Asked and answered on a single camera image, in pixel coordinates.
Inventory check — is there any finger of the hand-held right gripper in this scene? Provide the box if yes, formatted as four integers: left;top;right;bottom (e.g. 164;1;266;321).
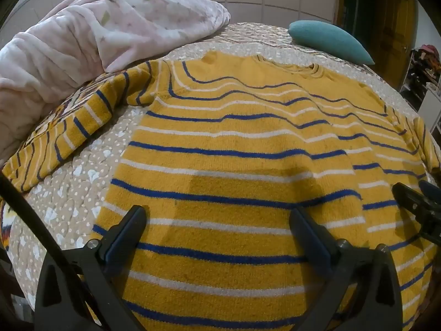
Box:
392;182;435;221
418;178;441;203

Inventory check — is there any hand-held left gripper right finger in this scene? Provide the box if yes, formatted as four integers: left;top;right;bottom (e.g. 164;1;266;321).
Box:
289;209;404;331

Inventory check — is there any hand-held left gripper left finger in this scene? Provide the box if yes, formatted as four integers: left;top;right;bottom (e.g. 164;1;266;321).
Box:
34;205;147;331

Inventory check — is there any yellow striped sweater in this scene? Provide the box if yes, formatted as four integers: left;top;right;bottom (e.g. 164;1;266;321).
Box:
2;51;441;331

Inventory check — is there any beige quilted bedspread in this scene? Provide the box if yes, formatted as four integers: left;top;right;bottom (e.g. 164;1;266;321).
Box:
0;22;431;318

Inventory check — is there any white shelf unit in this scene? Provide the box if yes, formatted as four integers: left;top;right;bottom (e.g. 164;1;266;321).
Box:
400;45;441;132

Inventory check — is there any sunflower print sheet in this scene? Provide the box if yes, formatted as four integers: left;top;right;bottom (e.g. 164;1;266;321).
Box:
0;79;104;249

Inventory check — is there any brown wooden door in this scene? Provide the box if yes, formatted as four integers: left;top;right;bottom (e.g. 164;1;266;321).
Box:
345;0;417;90

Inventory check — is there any teal pillow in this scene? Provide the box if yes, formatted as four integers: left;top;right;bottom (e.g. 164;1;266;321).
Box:
289;20;375;65

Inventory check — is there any pink floral blanket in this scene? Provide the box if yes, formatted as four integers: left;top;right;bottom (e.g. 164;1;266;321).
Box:
0;0;231;161

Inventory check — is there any grey curved headboard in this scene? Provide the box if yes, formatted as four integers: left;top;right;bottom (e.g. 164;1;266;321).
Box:
0;0;90;44

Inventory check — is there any black cable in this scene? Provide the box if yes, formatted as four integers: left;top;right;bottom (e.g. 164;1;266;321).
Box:
0;172;104;331

